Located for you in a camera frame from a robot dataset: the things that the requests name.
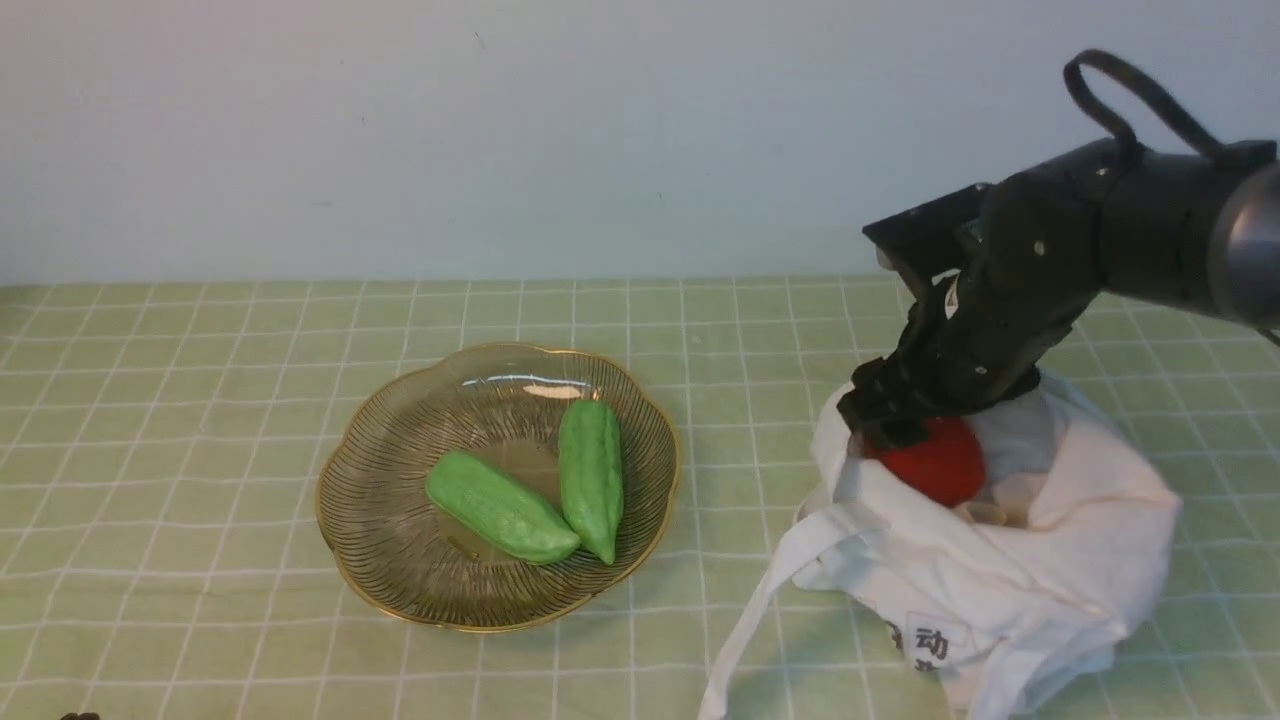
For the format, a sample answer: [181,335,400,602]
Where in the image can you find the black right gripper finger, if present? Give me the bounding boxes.
[858,386,934,450]

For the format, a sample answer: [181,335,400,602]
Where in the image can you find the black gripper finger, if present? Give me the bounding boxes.
[837,355,906,439]

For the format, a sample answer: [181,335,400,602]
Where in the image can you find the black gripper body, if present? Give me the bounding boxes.
[863,170,1111,416]

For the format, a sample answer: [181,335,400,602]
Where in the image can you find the red bell pepper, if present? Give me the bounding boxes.
[861,416,986,509]

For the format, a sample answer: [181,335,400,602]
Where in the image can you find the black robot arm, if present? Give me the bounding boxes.
[837,140,1279,448]

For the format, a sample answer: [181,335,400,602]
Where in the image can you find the white cloth bag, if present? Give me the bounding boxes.
[699,372,1181,719]

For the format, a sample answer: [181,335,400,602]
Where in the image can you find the right green bitter gourd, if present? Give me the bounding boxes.
[558,398,625,566]

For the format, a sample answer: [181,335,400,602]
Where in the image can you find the green bitter gourd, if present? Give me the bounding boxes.
[558,398,625,566]
[425,451,581,565]

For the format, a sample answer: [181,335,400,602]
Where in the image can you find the gold-rimmed glass plate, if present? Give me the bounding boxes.
[315,342,681,633]

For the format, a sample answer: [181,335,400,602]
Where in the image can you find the left green bitter gourd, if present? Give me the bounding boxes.
[425,451,581,565]

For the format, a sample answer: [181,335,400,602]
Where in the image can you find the green checkered tablecloth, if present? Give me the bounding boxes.
[1,275,1279,719]

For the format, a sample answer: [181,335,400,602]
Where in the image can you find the black cable loop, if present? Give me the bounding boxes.
[1062,49,1231,167]

